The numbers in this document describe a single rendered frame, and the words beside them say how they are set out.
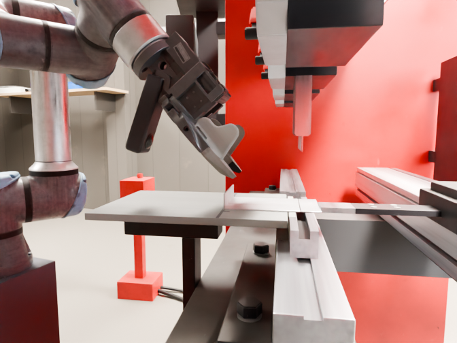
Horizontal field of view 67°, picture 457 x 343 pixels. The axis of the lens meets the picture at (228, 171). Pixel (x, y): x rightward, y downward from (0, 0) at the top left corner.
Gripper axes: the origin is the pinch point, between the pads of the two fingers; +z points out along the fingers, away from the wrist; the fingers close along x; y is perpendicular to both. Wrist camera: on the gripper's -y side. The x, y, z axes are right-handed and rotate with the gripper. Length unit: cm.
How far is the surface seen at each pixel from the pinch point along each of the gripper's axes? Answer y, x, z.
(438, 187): 21.1, 0.9, 20.0
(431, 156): 44, 82, 41
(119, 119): -138, 366, -145
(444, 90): 59, 76, 24
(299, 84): 14.9, -5.0, -2.6
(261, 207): 1.0, -2.9, 6.7
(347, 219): 8, 41, 29
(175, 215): -7.2, -8.5, 0.1
